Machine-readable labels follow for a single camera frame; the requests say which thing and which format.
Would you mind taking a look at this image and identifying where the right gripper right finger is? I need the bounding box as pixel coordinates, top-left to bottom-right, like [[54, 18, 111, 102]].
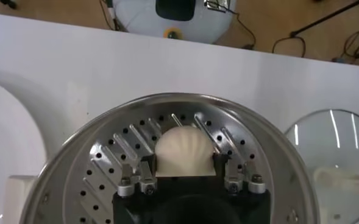
[[214, 152, 267, 195]]

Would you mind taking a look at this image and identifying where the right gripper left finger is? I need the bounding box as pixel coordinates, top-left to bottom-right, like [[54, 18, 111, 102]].
[[116, 153, 158, 198]]

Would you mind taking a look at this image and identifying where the white steamed baozi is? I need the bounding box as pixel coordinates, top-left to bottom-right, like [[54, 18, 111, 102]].
[[154, 126, 217, 178]]

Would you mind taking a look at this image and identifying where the glass pot lid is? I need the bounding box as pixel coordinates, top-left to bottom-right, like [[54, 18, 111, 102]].
[[284, 108, 359, 224]]

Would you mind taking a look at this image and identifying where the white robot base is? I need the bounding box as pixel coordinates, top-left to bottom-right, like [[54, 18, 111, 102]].
[[111, 0, 238, 45]]

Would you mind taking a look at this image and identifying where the steel perforated steamer basket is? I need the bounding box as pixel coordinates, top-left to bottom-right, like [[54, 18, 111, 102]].
[[19, 92, 320, 224]]

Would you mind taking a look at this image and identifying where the white round plate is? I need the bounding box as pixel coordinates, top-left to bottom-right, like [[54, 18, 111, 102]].
[[0, 78, 48, 224]]

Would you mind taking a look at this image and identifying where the black floor stand rod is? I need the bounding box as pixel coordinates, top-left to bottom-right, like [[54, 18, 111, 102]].
[[272, 0, 359, 58]]

